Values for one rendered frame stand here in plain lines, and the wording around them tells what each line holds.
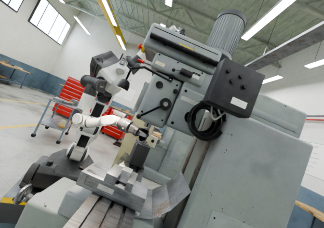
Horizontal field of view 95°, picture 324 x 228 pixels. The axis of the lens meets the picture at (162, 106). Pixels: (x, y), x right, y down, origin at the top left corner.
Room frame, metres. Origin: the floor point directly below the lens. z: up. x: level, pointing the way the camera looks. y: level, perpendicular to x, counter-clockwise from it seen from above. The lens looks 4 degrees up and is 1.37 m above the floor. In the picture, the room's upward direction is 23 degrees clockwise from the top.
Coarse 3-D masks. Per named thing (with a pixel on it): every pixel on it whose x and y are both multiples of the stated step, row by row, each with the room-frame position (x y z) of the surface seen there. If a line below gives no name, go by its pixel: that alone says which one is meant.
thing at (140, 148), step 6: (138, 144) 1.31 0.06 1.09; (144, 144) 1.33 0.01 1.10; (132, 150) 1.45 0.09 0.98; (138, 150) 1.31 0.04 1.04; (144, 150) 1.32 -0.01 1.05; (132, 156) 1.31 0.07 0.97; (138, 156) 1.32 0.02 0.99; (144, 156) 1.32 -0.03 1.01; (132, 162) 1.31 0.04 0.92; (138, 162) 1.32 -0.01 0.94
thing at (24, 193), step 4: (20, 184) 0.97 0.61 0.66; (24, 184) 0.98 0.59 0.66; (28, 184) 0.99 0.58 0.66; (24, 188) 0.95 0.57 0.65; (28, 188) 1.00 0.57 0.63; (32, 188) 1.03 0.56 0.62; (20, 192) 0.93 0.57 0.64; (24, 192) 0.97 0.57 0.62; (28, 192) 1.02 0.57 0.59; (16, 196) 0.92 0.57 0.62; (20, 196) 0.95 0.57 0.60; (24, 196) 0.97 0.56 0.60; (28, 196) 0.97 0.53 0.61; (32, 196) 0.98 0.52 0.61; (12, 200) 0.97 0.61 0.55; (16, 200) 0.93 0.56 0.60; (20, 200) 0.97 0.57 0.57; (24, 200) 1.00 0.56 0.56; (16, 204) 0.95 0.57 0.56
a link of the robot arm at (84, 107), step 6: (84, 96) 1.08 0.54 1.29; (90, 96) 1.08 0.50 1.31; (84, 102) 1.07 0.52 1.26; (90, 102) 1.09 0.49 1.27; (78, 108) 1.07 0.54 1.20; (84, 108) 1.08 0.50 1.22; (90, 108) 1.12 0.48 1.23; (72, 114) 1.07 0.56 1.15; (78, 114) 1.05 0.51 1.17; (90, 114) 1.16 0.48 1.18; (72, 120) 1.05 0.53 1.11; (78, 120) 1.04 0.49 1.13
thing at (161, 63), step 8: (160, 56) 0.87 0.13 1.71; (152, 64) 0.87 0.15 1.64; (160, 64) 0.87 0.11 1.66; (168, 64) 0.87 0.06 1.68; (176, 64) 0.87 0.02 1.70; (184, 64) 0.87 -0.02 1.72; (168, 72) 0.87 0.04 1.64; (176, 72) 0.87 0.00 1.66; (200, 72) 0.87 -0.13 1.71; (184, 80) 0.88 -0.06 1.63; (192, 80) 0.87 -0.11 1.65; (200, 80) 0.87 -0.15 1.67
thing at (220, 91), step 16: (224, 64) 0.62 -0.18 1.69; (240, 64) 0.63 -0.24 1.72; (224, 80) 0.62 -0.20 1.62; (240, 80) 0.63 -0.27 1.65; (256, 80) 0.63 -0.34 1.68; (208, 96) 0.63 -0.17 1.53; (224, 96) 0.62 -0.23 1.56; (240, 96) 0.63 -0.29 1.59; (256, 96) 0.63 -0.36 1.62; (240, 112) 0.63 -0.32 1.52
